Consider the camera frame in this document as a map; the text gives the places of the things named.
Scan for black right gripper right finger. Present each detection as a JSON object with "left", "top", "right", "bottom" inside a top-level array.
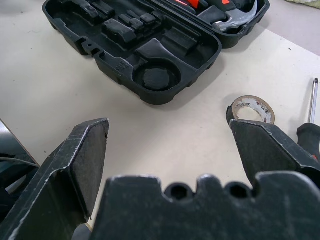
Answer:
[{"left": 229, "top": 119, "right": 320, "bottom": 191}]

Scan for silver claw hammer black handle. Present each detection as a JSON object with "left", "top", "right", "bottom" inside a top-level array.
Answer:
[{"left": 197, "top": 0, "right": 261, "bottom": 35}]

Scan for orange handled pliers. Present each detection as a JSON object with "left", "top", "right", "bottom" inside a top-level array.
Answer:
[{"left": 172, "top": 0, "right": 201, "bottom": 8}]

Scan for black tool case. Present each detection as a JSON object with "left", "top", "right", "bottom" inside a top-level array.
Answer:
[{"left": 42, "top": 0, "right": 271, "bottom": 106}]

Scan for black electrical tape roll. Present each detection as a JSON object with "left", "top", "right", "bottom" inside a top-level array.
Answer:
[{"left": 226, "top": 95, "right": 276, "bottom": 126}]

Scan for green towel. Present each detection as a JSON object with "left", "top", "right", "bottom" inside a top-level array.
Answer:
[{"left": 294, "top": 0, "right": 320, "bottom": 12}]

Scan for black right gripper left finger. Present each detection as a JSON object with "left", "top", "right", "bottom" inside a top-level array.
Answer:
[{"left": 0, "top": 117, "right": 110, "bottom": 240}]

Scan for black orange handled screwdriver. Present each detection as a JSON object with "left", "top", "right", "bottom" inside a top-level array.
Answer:
[{"left": 296, "top": 77, "right": 320, "bottom": 161}]

